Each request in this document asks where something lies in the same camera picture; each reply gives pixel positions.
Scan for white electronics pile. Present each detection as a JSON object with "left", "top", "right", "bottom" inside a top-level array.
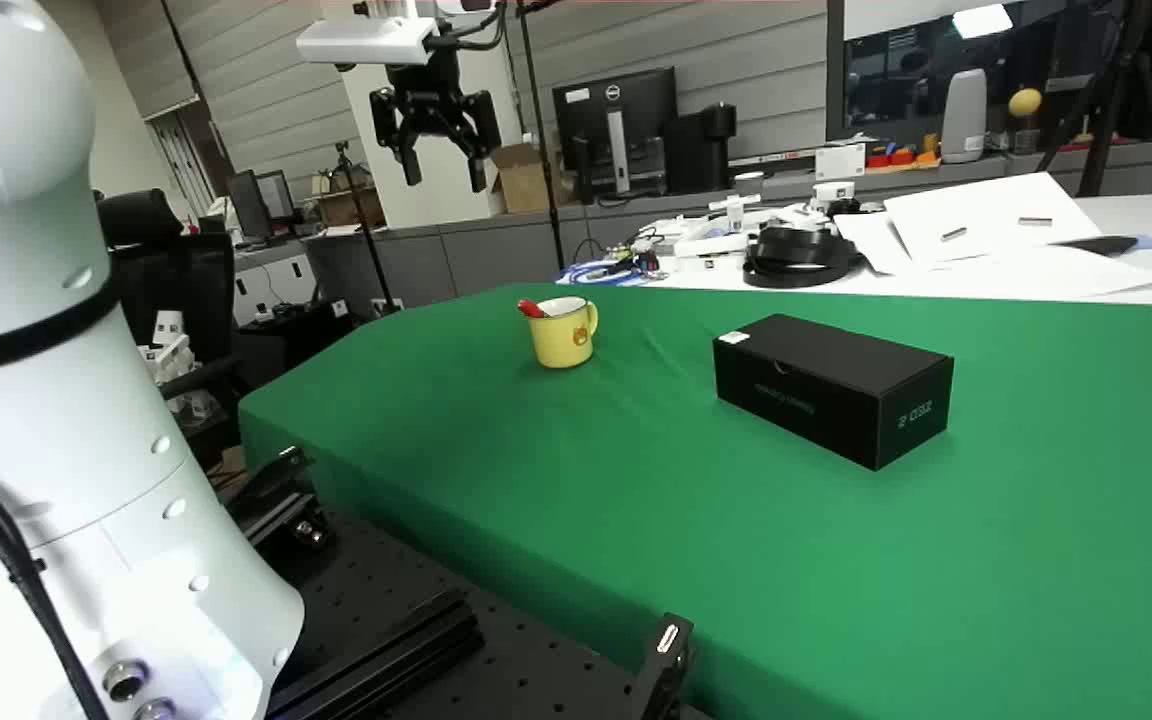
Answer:
[{"left": 554, "top": 191, "right": 860, "bottom": 291}]

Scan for flat black object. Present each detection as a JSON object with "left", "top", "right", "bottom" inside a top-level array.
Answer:
[{"left": 1050, "top": 230, "right": 1145, "bottom": 261}]

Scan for black cardboard box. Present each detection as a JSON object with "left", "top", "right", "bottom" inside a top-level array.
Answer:
[{"left": 711, "top": 310, "right": 954, "bottom": 471}]

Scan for large dark screen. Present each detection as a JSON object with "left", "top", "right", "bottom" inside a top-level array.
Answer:
[{"left": 838, "top": 0, "right": 1128, "bottom": 145}]

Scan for thin black tripod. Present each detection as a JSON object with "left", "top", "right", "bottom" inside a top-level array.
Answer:
[{"left": 323, "top": 134, "right": 403, "bottom": 319}]

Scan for black desktop computer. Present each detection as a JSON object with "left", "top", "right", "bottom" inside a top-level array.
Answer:
[{"left": 664, "top": 100, "right": 739, "bottom": 201}]

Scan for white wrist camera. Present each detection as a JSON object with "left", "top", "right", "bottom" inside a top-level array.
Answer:
[{"left": 291, "top": 13, "right": 444, "bottom": 70}]

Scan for white paper sheets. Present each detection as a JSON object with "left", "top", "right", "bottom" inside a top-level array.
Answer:
[{"left": 838, "top": 166, "right": 1152, "bottom": 305}]

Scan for yellow ball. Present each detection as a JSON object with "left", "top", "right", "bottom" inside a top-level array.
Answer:
[{"left": 1005, "top": 83, "right": 1048, "bottom": 124}]

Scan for black computer monitor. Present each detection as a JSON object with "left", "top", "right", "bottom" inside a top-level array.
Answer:
[{"left": 546, "top": 63, "right": 678, "bottom": 206}]

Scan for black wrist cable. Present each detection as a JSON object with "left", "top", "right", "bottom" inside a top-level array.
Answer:
[{"left": 427, "top": 0, "right": 515, "bottom": 60}]

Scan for small white box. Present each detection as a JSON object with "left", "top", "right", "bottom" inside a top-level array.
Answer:
[{"left": 811, "top": 134, "right": 872, "bottom": 186}]

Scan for coiled black cable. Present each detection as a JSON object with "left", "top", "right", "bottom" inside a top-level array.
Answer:
[{"left": 739, "top": 217, "right": 866, "bottom": 291}]

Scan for black camera tripod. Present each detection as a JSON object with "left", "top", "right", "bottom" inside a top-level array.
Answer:
[{"left": 1033, "top": 0, "right": 1152, "bottom": 201}]

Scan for yellow enamel mug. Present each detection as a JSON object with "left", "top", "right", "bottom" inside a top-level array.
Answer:
[{"left": 515, "top": 291, "right": 603, "bottom": 375}]

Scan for white grey speaker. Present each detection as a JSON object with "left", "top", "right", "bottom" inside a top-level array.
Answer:
[{"left": 938, "top": 66, "right": 991, "bottom": 166}]

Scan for orange red small objects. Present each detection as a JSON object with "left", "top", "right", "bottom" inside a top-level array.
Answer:
[{"left": 864, "top": 130, "right": 945, "bottom": 177}]

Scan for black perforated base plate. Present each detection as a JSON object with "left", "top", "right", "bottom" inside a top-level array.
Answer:
[{"left": 220, "top": 442, "right": 711, "bottom": 720}]

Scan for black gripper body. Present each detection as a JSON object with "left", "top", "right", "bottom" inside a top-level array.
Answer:
[{"left": 373, "top": 51, "right": 501, "bottom": 150}]

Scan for brown cardboard box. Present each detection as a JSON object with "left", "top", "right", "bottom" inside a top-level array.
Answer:
[{"left": 484, "top": 134, "right": 558, "bottom": 219}]

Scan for green tablecloth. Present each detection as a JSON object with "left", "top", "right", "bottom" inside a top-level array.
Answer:
[{"left": 235, "top": 281, "right": 1152, "bottom": 720}]

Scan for black stand pole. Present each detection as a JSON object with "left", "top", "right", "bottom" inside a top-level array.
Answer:
[{"left": 507, "top": 0, "right": 571, "bottom": 281}]

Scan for grey counter cabinets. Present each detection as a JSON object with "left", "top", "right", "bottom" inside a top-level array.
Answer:
[{"left": 229, "top": 130, "right": 1152, "bottom": 329}]

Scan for black office chair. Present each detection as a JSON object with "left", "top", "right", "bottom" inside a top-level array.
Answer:
[{"left": 90, "top": 182, "right": 240, "bottom": 396}]

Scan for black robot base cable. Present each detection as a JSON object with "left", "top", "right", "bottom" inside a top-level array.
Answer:
[{"left": 0, "top": 442, "right": 116, "bottom": 720}]

